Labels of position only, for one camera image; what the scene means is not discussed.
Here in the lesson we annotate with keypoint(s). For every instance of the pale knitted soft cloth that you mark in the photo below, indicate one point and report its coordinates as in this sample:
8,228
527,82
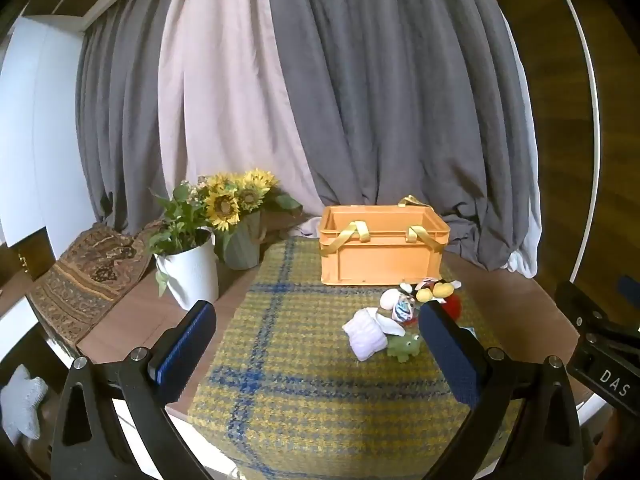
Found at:
365,337

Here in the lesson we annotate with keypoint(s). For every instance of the yellow blue plaid blanket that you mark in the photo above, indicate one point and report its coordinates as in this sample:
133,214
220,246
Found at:
310,360

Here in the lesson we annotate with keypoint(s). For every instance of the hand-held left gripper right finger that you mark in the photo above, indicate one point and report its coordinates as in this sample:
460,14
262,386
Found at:
447,355

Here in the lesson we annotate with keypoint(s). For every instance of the white plant pot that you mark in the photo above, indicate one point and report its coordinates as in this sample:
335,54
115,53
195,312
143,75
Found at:
192,275

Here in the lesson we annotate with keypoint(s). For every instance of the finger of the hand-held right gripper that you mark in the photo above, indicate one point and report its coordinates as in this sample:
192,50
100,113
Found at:
630,290
575,302

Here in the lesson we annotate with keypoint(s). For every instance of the white star-shaped pillow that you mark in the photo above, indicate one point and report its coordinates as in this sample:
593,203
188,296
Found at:
22,402

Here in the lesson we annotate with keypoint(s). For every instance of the mouse plush toy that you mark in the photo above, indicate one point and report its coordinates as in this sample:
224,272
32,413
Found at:
440,292

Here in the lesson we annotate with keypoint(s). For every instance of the cream round plush toy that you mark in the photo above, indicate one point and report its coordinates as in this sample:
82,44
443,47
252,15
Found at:
389,300

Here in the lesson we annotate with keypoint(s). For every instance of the brown patterned cloth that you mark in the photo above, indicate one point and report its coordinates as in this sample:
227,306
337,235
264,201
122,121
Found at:
90,280

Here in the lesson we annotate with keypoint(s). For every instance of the white cabinet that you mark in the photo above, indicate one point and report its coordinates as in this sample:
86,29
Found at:
40,135

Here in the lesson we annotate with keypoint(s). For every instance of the orange plastic basket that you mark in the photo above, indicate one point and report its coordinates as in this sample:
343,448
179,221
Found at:
380,255

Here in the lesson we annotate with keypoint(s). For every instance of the green leafy plant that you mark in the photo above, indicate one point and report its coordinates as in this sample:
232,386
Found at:
182,222

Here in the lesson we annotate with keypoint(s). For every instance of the grey-green ribbed vase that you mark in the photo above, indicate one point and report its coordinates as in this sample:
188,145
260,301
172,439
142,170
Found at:
242,247

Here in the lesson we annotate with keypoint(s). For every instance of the pale pink curtain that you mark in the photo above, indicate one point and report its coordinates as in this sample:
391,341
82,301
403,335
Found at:
225,85

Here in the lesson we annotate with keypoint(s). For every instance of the white plush with ears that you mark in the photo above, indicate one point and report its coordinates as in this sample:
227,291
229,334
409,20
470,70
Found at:
390,326

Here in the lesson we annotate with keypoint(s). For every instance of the grey curtain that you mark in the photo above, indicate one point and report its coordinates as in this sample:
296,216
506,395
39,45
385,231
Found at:
400,85

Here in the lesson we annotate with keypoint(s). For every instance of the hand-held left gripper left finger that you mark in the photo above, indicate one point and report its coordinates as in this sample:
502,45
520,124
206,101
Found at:
187,340

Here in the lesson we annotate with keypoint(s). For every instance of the sunflower bouquet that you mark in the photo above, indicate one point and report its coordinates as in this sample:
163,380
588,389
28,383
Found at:
232,197

